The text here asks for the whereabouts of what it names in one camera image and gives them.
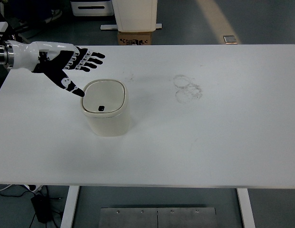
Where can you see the white power strip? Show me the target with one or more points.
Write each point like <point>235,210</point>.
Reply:
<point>33,188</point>

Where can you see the black power adapter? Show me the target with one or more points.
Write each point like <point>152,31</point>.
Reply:
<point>42,209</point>

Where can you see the white table foot bar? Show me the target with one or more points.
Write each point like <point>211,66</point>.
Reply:
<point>115,27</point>

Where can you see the cream desktop trash can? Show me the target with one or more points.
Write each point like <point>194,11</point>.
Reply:
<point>105,105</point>

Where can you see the metal base plate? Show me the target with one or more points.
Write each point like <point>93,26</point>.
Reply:
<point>158,218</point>

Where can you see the left white table leg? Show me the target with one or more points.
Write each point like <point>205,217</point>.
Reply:
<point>70,207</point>

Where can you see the cardboard box with print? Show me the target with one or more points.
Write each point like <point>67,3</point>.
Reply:
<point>134,38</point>

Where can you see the white appliance with slot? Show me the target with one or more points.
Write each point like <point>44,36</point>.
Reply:
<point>92,8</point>

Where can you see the white and black robot palm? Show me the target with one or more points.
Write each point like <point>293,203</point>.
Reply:
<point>27,56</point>

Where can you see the white table leg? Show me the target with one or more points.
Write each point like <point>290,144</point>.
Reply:
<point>70,207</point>
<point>245,208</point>

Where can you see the right white table leg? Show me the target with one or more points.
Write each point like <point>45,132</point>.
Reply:
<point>245,208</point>

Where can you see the large white bin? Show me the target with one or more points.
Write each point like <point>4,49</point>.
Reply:
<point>135,15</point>

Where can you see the grey floor socket plate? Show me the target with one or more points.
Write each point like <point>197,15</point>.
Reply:
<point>230,39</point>

